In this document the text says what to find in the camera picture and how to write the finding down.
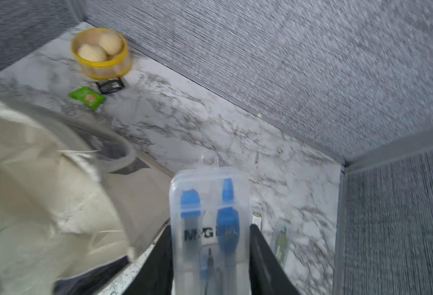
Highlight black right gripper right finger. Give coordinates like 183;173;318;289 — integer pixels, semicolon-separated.
249;224;300;295

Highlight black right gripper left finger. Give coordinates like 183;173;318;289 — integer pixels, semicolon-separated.
123;225;173;295

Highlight clear compass case green label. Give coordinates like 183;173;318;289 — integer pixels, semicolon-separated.
272;218;291;267

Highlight clear compass case white label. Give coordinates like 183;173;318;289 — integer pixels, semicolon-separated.
252;203;264;231

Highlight clear compass case blue parts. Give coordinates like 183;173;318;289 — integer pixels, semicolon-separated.
169;152;252;295

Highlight cream canvas tote bag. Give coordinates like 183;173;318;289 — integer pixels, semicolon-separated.
0;98;173;295

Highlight green cake snack packet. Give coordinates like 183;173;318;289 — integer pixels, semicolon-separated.
68;87;105;110

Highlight black snack packet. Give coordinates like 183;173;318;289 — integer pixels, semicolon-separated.
96;77;125;95

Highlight front white steamed bun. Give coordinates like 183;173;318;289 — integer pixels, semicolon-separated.
77;44;107;62

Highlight white steamed bun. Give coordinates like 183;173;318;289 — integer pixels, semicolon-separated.
77;44;107;62
99;31;123;55

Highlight rear white steamed bun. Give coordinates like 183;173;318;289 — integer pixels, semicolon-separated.
99;31;123;55

